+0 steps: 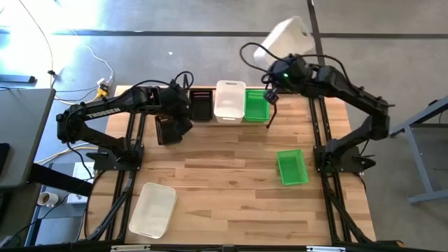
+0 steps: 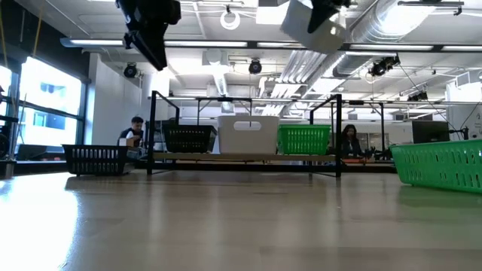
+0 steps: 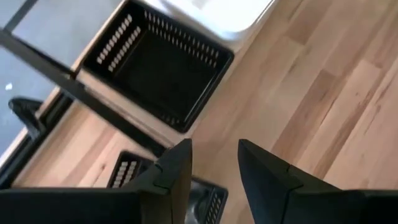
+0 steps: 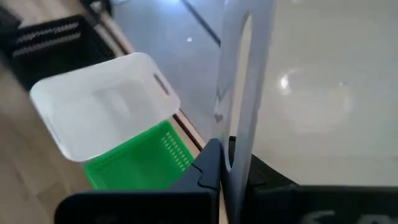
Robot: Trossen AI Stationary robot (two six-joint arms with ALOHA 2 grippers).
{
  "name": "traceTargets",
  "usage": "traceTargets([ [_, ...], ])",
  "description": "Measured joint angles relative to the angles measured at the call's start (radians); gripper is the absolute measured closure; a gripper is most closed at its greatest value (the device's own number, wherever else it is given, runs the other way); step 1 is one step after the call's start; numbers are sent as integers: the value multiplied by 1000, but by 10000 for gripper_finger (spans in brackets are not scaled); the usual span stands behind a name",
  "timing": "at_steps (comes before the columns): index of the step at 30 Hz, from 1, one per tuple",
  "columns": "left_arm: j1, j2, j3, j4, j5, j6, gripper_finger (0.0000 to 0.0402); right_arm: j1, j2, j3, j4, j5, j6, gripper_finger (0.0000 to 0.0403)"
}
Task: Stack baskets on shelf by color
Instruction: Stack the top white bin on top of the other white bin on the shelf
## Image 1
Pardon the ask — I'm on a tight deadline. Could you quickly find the pale yellow cable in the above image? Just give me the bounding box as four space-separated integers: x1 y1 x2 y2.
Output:
34 141 101 165

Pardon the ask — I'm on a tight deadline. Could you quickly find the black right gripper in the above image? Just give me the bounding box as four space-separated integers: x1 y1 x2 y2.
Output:
265 55 309 105

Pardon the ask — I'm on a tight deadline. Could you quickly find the white cup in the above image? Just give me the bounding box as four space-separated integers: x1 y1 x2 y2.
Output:
36 191 60 208

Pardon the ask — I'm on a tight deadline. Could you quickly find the black metal wooden shelf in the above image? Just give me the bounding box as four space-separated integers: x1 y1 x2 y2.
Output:
169 73 280 130

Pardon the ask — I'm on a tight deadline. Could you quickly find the black aluminium rig frame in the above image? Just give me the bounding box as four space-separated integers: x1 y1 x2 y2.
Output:
82 86 407 252

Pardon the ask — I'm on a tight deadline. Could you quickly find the white paper box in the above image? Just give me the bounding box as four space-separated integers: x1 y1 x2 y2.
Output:
66 161 95 204

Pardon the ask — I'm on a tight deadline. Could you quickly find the grey metal table frame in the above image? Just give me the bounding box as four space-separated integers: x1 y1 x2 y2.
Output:
384 94 448 205

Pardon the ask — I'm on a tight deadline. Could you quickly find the silver frame bracket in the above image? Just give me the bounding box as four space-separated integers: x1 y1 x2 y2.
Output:
307 246 347 252
111 244 151 252

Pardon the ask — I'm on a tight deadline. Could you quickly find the grey desk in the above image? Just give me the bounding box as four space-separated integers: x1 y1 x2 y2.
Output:
0 87 57 190

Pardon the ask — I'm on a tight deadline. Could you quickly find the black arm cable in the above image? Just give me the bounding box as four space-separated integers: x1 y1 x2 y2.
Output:
239 41 351 85
129 71 195 92

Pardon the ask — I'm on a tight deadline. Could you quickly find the white plastic bin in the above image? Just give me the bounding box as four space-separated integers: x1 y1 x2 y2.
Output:
128 181 178 239
213 80 247 125
252 15 315 70

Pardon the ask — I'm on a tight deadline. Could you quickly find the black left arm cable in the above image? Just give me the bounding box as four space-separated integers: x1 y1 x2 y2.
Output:
129 71 195 92

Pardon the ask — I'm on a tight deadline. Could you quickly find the black pad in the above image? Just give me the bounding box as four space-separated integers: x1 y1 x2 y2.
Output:
0 142 11 176

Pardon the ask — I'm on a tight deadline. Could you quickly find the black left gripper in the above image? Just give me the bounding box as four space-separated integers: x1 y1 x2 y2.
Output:
161 87 194 136

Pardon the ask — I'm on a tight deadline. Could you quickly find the black floor cable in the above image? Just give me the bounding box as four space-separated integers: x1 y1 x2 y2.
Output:
0 85 101 103

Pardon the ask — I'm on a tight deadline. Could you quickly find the dark grey floor bar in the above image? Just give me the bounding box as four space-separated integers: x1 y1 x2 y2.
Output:
0 74 36 85

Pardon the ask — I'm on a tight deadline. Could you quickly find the thin tan cable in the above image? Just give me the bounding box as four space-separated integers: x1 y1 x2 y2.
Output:
17 0 55 88

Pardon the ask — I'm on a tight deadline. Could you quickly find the yellow floor cable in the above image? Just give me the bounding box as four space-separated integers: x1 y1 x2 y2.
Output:
52 91 106 106

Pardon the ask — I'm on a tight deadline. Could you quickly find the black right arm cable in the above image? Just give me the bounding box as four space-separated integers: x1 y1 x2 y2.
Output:
239 41 351 85

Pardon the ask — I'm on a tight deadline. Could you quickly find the black desk foot bar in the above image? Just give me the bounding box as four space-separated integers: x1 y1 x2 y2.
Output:
27 162 95 197

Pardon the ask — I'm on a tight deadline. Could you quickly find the white floor cable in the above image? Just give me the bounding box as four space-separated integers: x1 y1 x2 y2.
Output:
68 27 115 85

